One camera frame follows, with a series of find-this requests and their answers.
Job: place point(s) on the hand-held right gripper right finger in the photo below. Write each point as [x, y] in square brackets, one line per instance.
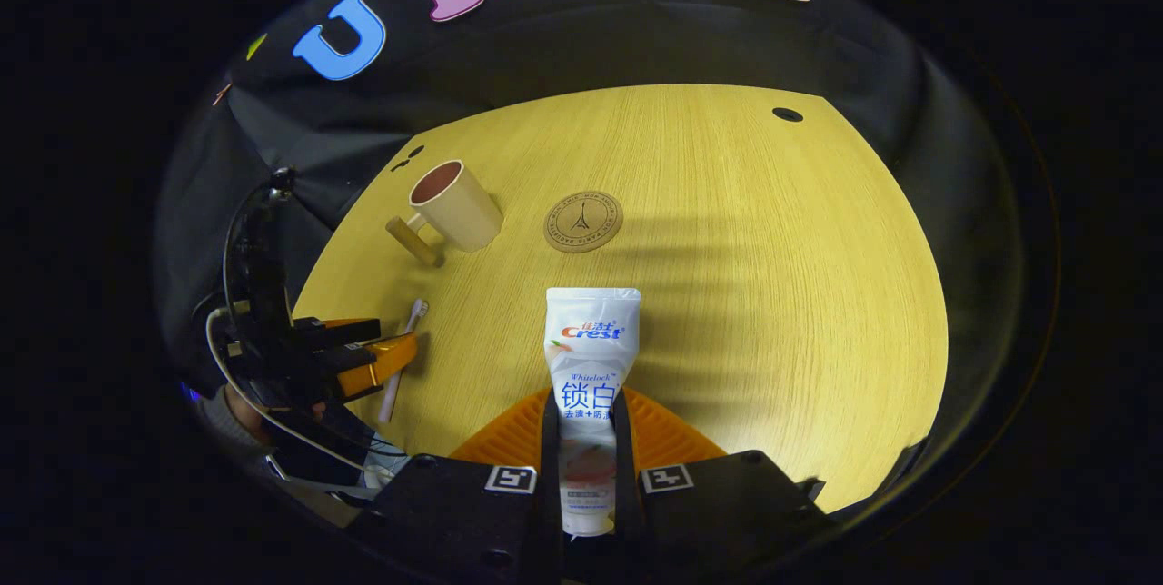
[623, 467]

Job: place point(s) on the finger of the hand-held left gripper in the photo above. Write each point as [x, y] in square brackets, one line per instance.
[377, 367]
[336, 332]

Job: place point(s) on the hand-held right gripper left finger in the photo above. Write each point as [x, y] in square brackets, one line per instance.
[551, 476]

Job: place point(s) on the pale pink toothbrush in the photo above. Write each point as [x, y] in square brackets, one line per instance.
[404, 349]

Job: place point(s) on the white toothpaste tube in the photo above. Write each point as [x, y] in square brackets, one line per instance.
[591, 358]

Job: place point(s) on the round brown coaster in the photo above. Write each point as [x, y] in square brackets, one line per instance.
[583, 222]

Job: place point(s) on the wooden desktop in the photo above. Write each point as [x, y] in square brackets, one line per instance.
[772, 294]

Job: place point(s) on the small copper clip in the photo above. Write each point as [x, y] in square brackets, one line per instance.
[221, 94]

